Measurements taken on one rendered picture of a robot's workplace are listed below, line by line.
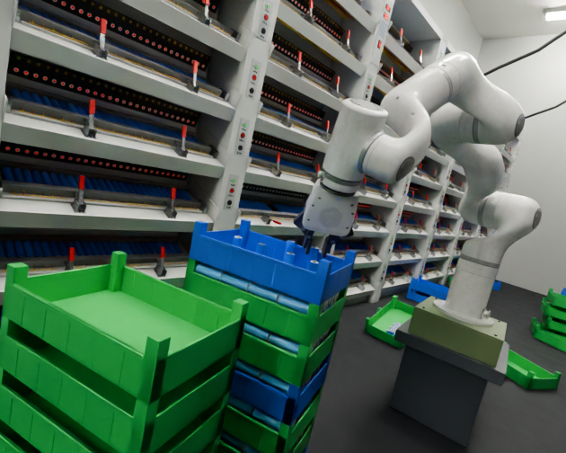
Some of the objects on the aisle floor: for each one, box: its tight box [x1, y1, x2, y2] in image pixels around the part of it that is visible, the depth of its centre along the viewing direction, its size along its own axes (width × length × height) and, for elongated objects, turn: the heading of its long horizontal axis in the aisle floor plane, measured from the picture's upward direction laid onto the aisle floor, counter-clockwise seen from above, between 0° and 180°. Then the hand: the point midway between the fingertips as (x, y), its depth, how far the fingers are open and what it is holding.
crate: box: [365, 295, 414, 350], centre depth 189 cm, size 30×20×8 cm
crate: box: [504, 342, 562, 389], centre depth 178 cm, size 30×20×8 cm
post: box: [178, 0, 279, 289], centre depth 130 cm, size 20×9×169 cm, turn 172°
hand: (316, 245), depth 81 cm, fingers open, 3 cm apart
